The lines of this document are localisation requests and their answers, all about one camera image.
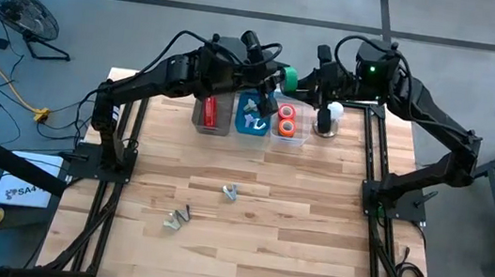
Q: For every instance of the smoked grey plastic bin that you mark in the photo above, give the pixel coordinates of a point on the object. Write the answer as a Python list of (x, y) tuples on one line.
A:
[(222, 128)]

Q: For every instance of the black aluminium table frame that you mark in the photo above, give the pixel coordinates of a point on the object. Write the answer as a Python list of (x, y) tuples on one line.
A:
[(374, 251)]

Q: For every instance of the white cardboard box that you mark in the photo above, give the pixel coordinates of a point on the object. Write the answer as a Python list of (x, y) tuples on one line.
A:
[(28, 192)]

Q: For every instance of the red tape roll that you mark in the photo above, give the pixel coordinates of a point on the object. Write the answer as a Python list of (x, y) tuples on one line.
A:
[(280, 111)]

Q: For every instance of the red stapler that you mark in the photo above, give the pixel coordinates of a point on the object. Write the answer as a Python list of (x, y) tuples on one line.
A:
[(210, 112)]

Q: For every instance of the green tape roll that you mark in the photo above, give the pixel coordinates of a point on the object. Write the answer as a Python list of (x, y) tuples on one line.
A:
[(290, 80)]

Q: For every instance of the black diagonal beam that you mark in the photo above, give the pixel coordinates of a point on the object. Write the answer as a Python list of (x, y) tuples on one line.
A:
[(13, 162)]

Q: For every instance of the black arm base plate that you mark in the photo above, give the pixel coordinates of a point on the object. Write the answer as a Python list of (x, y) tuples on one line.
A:
[(83, 165), (409, 210)]

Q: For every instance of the clear plastic bin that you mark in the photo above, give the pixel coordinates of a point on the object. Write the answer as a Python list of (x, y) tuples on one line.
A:
[(289, 140)]

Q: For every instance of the teal plastic bin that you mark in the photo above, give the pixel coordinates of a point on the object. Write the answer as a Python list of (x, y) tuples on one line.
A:
[(239, 125)]

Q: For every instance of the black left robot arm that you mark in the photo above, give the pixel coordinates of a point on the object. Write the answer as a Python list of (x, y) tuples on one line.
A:
[(150, 81)]

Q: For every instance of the orange tape roll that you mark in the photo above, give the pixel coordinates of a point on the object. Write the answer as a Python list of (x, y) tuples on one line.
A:
[(280, 127)]

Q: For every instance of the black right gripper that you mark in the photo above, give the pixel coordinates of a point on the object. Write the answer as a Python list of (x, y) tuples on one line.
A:
[(332, 85)]

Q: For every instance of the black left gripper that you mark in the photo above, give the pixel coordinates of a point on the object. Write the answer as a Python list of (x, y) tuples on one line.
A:
[(262, 76)]

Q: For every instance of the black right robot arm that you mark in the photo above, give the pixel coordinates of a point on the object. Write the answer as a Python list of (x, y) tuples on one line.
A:
[(430, 111)]

